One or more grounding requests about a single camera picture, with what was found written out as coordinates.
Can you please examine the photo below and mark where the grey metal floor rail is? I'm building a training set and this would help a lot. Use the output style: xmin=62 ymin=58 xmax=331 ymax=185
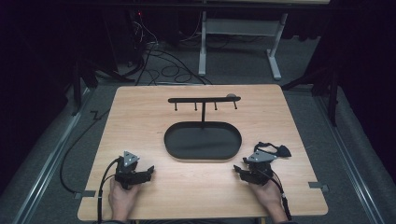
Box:
xmin=11 ymin=87 xmax=94 ymax=224
xmin=312 ymin=92 xmax=389 ymax=224

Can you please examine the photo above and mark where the black hook rack with tray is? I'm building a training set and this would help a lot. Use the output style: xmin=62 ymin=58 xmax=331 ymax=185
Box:
xmin=163 ymin=95 xmax=243 ymax=161

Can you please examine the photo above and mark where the tangle of black floor cables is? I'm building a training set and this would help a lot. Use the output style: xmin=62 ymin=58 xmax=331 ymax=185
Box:
xmin=133 ymin=12 xmax=213 ymax=87

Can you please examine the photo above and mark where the white metal desk frame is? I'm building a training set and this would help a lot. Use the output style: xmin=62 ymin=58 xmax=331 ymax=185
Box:
xmin=198 ymin=10 xmax=290 ymax=81

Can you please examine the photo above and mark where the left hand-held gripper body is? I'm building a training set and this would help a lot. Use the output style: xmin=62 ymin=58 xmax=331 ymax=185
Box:
xmin=114 ymin=150 xmax=148 ymax=190

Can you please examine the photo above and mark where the grey tape piece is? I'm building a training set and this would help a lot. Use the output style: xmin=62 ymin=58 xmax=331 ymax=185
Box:
xmin=73 ymin=189 xmax=97 ymax=200
xmin=307 ymin=181 xmax=330 ymax=193

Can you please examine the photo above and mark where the black stand leg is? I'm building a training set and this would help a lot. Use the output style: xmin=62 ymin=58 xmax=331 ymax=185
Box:
xmin=72 ymin=60 xmax=134 ymax=117
xmin=281 ymin=66 xmax=341 ymax=127

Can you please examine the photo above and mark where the black floor cable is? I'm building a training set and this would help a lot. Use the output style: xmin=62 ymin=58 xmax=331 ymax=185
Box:
xmin=59 ymin=107 xmax=110 ymax=194

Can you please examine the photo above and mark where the person's right hand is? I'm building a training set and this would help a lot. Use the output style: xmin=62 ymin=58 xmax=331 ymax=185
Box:
xmin=247 ymin=179 xmax=290 ymax=222

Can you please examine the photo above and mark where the person's left hand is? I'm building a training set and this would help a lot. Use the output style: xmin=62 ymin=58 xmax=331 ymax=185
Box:
xmin=107 ymin=178 xmax=142 ymax=220

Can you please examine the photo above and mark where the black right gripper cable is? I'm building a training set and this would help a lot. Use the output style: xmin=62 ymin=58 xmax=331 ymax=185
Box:
xmin=261 ymin=169 xmax=293 ymax=222

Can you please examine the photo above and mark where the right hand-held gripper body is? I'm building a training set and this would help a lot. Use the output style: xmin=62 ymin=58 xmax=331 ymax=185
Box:
xmin=242 ymin=149 xmax=278 ymax=188

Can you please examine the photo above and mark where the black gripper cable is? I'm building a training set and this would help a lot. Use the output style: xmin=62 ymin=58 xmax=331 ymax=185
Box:
xmin=96 ymin=157 xmax=121 ymax=224
xmin=261 ymin=169 xmax=293 ymax=222

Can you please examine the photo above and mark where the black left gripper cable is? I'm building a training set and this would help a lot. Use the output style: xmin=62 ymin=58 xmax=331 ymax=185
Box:
xmin=96 ymin=157 xmax=121 ymax=224

